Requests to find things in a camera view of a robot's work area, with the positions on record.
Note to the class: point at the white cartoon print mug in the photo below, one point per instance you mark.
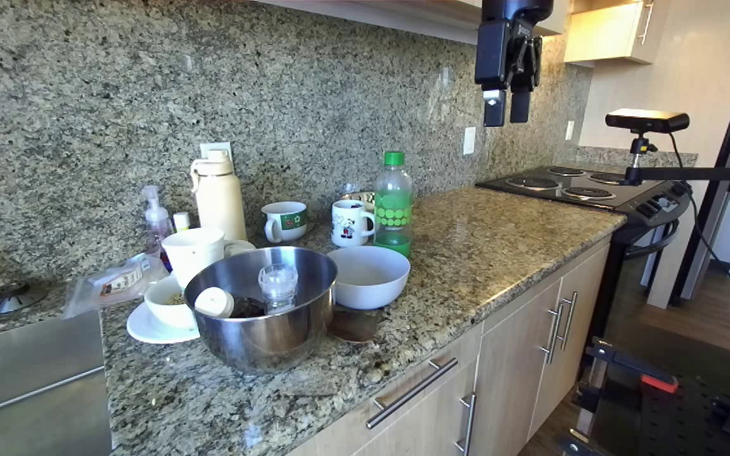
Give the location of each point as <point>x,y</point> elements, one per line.
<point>350,223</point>

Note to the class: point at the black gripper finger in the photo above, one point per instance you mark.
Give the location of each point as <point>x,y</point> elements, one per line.
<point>495,106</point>
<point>520,101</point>

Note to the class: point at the white saucer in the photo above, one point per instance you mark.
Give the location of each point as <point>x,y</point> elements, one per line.
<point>141,327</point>

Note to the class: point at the deep steel mixing bowl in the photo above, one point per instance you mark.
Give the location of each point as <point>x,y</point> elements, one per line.
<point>265,332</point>

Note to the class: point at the black cooktop stove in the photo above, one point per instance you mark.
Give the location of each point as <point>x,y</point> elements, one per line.
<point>583,194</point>

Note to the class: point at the black perforated base board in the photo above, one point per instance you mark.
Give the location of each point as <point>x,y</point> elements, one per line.
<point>696,420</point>

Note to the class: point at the beige squeeze bottle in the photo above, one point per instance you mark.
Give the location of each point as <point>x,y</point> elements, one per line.
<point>220,198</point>

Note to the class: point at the clear plastic bag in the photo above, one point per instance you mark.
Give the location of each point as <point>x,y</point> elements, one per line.
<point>120,285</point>

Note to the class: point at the white mug green band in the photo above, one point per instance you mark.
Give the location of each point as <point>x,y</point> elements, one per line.
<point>284,220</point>

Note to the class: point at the white ceramic bowl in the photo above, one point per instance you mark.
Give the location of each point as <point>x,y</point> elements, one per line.
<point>368,281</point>

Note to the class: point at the white egg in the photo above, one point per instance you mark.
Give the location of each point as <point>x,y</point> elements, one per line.
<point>215,301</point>

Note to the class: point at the lower wood cabinets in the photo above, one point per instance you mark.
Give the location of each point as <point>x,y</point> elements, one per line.
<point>507,380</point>

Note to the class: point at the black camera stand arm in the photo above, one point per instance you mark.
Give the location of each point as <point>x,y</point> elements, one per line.
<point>685,172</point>

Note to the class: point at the white wall outlet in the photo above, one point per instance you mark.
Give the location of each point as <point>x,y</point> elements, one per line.
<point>469,139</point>
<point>569,129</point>
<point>216,149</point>

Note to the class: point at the tall white cup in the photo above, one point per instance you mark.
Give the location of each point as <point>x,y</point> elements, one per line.
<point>192,253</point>

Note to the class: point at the black stereo camera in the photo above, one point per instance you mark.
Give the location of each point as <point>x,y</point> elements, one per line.
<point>647,119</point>

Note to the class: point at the blue clamp red tip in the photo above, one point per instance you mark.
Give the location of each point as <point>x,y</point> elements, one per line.
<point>635,371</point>

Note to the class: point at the upper wood cabinet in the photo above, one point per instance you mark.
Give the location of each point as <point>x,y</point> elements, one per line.
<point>606,34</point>
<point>433,16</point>

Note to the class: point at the white teacup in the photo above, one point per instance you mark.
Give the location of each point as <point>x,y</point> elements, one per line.
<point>165,306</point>

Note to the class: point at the green plastic soda bottle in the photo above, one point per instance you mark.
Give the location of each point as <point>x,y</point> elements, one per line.
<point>395,205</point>

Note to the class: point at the soap dispenser bottle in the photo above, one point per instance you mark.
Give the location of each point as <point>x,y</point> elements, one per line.
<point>155,220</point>

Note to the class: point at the small clear plastic bottle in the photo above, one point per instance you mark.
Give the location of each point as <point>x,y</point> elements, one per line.
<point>277,285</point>

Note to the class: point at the steel kitchen sink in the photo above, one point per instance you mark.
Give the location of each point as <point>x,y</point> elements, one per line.
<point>26,388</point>

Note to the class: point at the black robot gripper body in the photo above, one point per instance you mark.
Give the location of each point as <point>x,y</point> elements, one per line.
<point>507,42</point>

